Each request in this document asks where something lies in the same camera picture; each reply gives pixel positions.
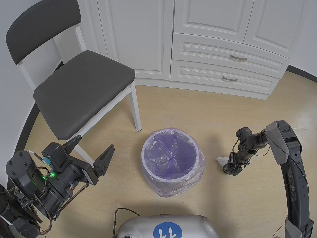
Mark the white trash bin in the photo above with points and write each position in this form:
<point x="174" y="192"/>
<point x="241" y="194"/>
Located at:
<point x="158" y="178"/>

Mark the purple plastic bag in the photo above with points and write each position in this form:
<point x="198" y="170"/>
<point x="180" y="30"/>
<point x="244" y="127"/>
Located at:
<point x="170" y="155"/>

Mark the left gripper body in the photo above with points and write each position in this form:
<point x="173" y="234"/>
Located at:
<point x="74" y="177"/>

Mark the white wardrobe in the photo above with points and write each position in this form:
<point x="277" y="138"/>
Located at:
<point x="138" y="21"/>

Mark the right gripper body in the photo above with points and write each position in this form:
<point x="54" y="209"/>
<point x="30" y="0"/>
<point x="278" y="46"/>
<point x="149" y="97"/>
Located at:
<point x="236" y="159"/>

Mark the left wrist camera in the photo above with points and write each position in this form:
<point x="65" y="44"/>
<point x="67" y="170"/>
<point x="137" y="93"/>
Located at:
<point x="55" y="155"/>

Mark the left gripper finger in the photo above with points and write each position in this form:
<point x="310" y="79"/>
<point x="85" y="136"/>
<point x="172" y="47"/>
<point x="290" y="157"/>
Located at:
<point x="102" y="164"/>
<point x="71" y="146"/>

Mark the white paper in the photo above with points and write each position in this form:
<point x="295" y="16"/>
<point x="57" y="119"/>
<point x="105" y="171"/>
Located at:
<point x="221" y="161"/>

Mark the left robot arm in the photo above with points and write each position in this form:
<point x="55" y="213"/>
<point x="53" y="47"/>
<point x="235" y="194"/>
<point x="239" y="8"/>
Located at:
<point x="22" y="172"/>

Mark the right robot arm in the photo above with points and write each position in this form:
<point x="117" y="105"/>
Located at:
<point x="284" y="142"/>

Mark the black plastic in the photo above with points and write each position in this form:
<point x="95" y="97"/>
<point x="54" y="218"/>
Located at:
<point x="232" y="171"/>

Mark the grey and white chair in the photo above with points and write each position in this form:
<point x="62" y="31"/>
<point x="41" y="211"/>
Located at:
<point x="81" y="88"/>

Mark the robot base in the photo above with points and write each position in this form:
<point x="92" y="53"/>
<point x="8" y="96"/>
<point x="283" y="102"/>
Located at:
<point x="168" y="227"/>

